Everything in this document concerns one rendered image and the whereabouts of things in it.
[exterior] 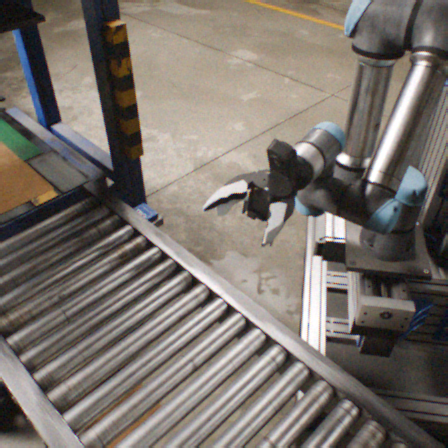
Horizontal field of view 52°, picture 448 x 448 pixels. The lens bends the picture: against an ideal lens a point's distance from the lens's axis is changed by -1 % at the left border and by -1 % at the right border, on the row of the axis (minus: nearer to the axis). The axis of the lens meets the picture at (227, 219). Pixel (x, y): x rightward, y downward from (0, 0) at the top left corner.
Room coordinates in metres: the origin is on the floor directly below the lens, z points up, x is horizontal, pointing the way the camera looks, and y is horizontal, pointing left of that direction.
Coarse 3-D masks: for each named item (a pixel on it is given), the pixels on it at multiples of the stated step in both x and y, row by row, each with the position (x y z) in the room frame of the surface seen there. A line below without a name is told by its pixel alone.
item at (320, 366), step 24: (96, 192) 1.17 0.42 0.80; (120, 216) 1.06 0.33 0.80; (168, 240) 0.95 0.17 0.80; (192, 264) 0.86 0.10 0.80; (216, 288) 0.77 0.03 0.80; (240, 312) 0.70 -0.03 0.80; (264, 312) 0.70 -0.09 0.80; (240, 336) 0.69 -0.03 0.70; (288, 336) 0.63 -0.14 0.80; (288, 360) 0.59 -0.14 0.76; (312, 360) 0.56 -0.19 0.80; (312, 384) 0.53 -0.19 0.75; (336, 384) 0.50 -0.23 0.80; (360, 384) 0.50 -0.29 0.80; (360, 408) 0.45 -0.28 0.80; (384, 408) 0.45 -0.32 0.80; (408, 432) 0.40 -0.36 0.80
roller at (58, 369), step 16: (160, 288) 0.77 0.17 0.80; (176, 288) 0.78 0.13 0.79; (144, 304) 0.72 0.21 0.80; (160, 304) 0.73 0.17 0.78; (112, 320) 0.68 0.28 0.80; (128, 320) 0.68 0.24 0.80; (144, 320) 0.70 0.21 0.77; (96, 336) 0.63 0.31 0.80; (112, 336) 0.63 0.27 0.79; (64, 352) 0.59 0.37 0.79; (80, 352) 0.58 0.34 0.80; (96, 352) 0.60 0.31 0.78; (48, 368) 0.54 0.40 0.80; (64, 368) 0.55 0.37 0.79; (48, 384) 0.51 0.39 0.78
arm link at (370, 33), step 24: (360, 0) 0.99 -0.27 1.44; (384, 0) 0.97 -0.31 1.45; (408, 0) 0.95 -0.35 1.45; (360, 24) 0.97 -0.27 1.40; (384, 24) 0.94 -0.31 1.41; (408, 24) 0.92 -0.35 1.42; (360, 48) 0.97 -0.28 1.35; (384, 48) 0.95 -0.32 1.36; (408, 48) 0.93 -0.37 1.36; (360, 72) 0.98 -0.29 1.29; (384, 72) 0.96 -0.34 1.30; (360, 96) 0.97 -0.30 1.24; (384, 96) 0.97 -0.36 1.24; (360, 120) 0.97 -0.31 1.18; (360, 144) 0.96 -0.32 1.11; (336, 168) 0.98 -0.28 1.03; (360, 168) 0.95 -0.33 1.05
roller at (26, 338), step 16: (144, 256) 0.89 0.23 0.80; (160, 256) 0.90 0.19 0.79; (112, 272) 0.83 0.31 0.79; (128, 272) 0.83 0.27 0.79; (144, 272) 0.86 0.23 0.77; (96, 288) 0.77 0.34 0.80; (112, 288) 0.79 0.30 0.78; (64, 304) 0.72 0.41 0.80; (80, 304) 0.73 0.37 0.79; (96, 304) 0.75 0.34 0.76; (48, 320) 0.67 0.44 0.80; (64, 320) 0.68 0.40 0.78; (16, 336) 0.62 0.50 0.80; (32, 336) 0.63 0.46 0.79; (16, 352) 0.59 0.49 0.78
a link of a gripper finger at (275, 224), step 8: (272, 208) 0.57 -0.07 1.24; (280, 208) 0.57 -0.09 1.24; (272, 216) 0.55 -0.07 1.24; (280, 216) 0.56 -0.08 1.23; (272, 224) 0.54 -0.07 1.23; (280, 224) 0.54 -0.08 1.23; (264, 232) 0.52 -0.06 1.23; (272, 232) 0.52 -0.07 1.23; (264, 240) 0.51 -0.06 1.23; (272, 240) 0.52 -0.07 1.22
